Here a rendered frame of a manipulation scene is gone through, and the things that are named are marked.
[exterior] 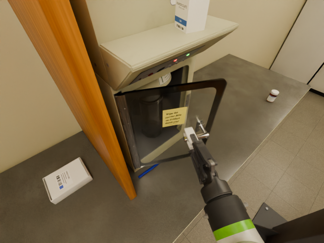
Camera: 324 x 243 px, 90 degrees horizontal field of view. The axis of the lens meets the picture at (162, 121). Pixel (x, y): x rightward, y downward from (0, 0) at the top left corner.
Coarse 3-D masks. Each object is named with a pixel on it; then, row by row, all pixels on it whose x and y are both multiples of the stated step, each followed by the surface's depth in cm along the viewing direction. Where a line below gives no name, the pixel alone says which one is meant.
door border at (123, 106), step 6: (120, 96) 40; (120, 102) 42; (126, 102) 42; (120, 108) 43; (126, 108) 44; (126, 114) 45; (126, 120) 47; (126, 126) 49; (126, 132) 50; (132, 132) 51; (132, 138) 54; (132, 144) 56; (132, 150) 59; (138, 162) 66
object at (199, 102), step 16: (208, 80) 44; (224, 80) 45; (128, 96) 41; (144, 96) 42; (160, 96) 44; (176, 96) 45; (192, 96) 46; (208, 96) 48; (144, 112) 46; (160, 112) 48; (192, 112) 51; (208, 112) 53; (144, 128) 52; (160, 128) 53; (176, 128) 56; (208, 128) 60; (144, 144) 58; (160, 144) 60; (176, 144) 63; (144, 160) 66; (160, 160) 69
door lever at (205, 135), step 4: (200, 124) 57; (204, 124) 57; (200, 128) 58; (204, 128) 57; (204, 132) 55; (200, 136) 54; (204, 136) 54; (208, 136) 54; (184, 140) 53; (188, 140) 54
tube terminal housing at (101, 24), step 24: (72, 0) 30; (96, 0) 27; (120, 0) 30; (144, 0) 33; (168, 0) 36; (96, 24) 29; (120, 24) 32; (144, 24) 35; (96, 48) 33; (96, 72) 42; (168, 72) 50; (192, 72) 59; (120, 120) 48; (120, 144) 66
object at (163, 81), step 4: (164, 76) 54; (168, 76) 55; (156, 80) 52; (160, 80) 53; (164, 80) 54; (168, 80) 56; (148, 84) 52; (152, 84) 52; (156, 84) 53; (160, 84) 53; (164, 84) 54; (140, 88) 52; (144, 88) 52
